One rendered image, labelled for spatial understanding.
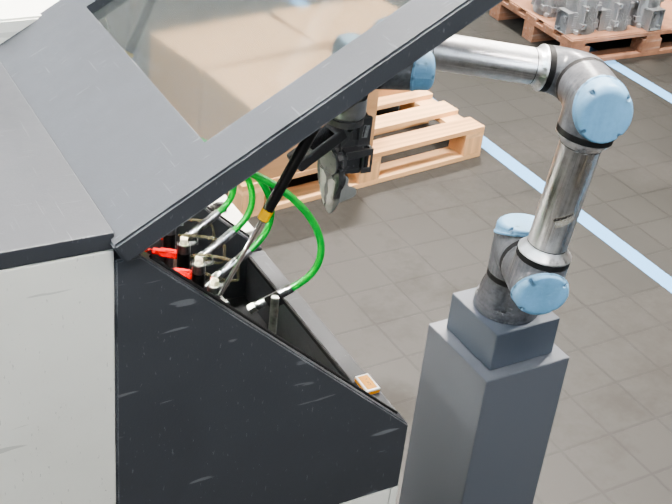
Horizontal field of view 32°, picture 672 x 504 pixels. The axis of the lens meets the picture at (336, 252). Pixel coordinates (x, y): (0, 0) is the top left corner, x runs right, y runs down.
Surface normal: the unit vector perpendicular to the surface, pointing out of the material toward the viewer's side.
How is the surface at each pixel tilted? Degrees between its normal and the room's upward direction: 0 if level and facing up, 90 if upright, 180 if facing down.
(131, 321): 90
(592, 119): 83
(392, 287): 0
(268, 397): 90
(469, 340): 90
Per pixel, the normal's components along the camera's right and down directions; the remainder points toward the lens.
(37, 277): 0.47, 0.51
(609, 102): 0.14, 0.45
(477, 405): -0.87, 0.19
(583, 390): 0.09, -0.84
